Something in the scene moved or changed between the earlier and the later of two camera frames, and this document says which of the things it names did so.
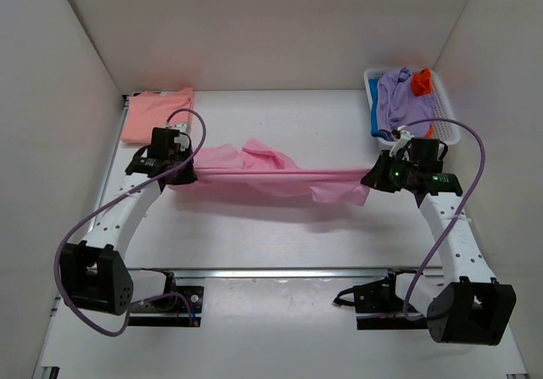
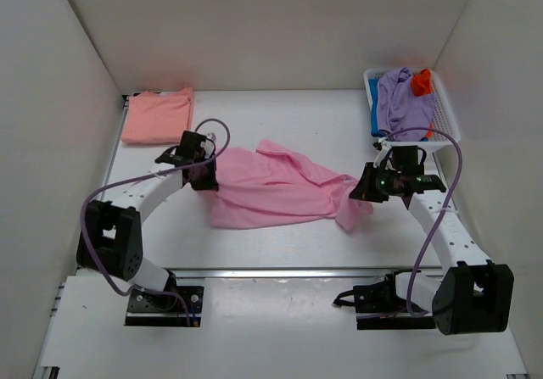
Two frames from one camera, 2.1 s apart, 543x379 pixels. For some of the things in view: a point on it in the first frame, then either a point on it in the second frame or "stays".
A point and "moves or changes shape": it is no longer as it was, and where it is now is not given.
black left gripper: [188, 175] → [210, 183]
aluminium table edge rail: [282, 271] stays
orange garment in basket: [422, 82] stays
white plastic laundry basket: [446, 132] → [437, 142]
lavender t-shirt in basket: [398, 105] stays
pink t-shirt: [260, 167] moves or changes shape
